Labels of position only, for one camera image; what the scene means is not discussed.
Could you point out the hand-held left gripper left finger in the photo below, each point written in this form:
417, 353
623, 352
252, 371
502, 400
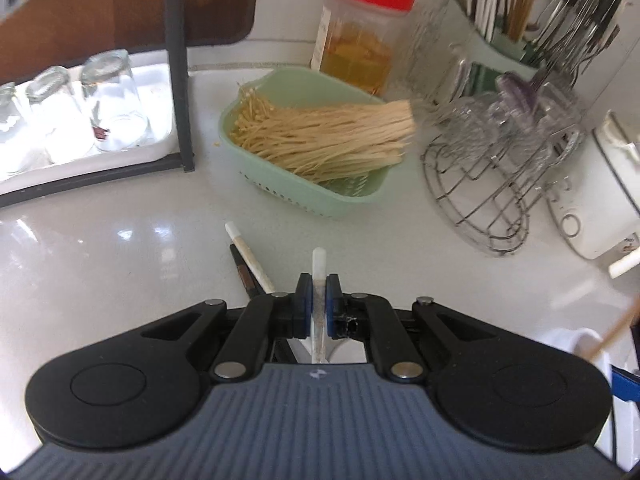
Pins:
301, 305

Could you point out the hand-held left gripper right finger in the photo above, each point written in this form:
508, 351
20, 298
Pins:
332, 310

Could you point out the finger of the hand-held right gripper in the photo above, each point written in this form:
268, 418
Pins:
627, 384

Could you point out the white speckled chopstick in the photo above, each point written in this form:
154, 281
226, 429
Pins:
245, 252
319, 260

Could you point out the wooden chopstick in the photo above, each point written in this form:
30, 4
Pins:
612, 335

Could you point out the white ceramic mug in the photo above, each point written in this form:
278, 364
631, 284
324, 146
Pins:
575, 342

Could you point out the black chopstick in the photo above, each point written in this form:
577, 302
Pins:
242, 270

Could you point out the plain white chopstick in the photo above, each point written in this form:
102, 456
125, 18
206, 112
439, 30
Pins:
625, 262

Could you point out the row of hanging kitchen utensils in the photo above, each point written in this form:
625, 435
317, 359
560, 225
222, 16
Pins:
575, 5

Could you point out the green plastic colander basket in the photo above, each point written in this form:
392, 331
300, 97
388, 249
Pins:
350, 205

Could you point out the bundle of beige noodles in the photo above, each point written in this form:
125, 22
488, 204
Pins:
320, 135

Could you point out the white rice cooker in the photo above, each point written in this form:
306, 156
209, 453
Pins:
600, 200

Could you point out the clear glass cup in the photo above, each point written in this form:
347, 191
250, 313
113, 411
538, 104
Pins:
470, 115

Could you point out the red-lidded plastic jar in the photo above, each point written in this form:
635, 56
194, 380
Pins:
360, 50

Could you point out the white drain tray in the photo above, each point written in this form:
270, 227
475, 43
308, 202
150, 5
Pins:
156, 87

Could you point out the upturned drinking glass red mark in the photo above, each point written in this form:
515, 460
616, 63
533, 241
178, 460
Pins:
115, 105

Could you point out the tall textured drinking glass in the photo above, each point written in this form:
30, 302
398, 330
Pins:
430, 50

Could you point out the cut glass goblet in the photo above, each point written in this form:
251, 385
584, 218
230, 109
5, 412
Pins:
555, 110

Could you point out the purple glass cup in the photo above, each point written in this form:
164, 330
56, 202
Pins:
517, 95

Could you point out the black metal rack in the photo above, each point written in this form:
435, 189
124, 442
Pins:
176, 35

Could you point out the green utensil caddy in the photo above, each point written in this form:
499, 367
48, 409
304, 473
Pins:
500, 42

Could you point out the brown wooden cutting board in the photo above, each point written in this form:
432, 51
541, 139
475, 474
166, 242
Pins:
125, 5

